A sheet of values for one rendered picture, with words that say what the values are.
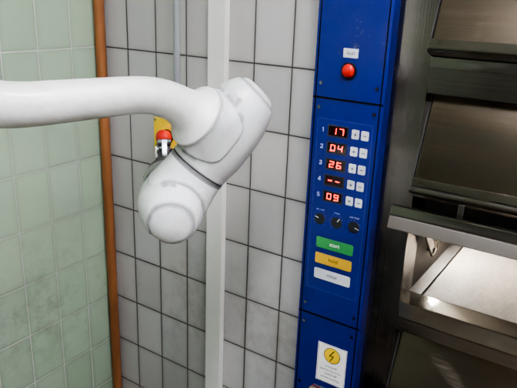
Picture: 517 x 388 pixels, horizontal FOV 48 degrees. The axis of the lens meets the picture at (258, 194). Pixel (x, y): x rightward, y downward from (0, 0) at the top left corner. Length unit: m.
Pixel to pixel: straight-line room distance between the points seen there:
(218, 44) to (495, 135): 0.64
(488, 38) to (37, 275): 1.23
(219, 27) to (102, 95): 0.60
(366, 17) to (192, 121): 0.45
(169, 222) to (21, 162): 0.73
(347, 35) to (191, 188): 0.47
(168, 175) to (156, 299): 0.87
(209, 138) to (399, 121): 0.46
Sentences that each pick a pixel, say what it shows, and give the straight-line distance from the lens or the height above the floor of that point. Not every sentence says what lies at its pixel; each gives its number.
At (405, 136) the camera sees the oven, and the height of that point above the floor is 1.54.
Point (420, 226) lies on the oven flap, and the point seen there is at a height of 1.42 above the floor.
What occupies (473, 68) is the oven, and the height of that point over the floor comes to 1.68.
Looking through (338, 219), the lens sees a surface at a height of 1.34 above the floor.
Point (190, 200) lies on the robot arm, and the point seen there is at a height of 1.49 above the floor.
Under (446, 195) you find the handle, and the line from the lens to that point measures 1.10.
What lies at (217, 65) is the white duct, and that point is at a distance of 1.38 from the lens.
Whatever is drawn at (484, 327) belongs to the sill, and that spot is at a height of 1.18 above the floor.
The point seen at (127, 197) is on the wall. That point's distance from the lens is 1.71.
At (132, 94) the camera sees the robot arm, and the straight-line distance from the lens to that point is 0.84.
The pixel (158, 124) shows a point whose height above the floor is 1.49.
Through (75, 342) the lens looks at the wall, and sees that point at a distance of 1.86.
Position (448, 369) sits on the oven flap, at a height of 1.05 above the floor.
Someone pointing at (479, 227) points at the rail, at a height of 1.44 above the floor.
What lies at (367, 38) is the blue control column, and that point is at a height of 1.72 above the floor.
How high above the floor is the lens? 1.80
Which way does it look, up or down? 19 degrees down
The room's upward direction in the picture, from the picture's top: 2 degrees clockwise
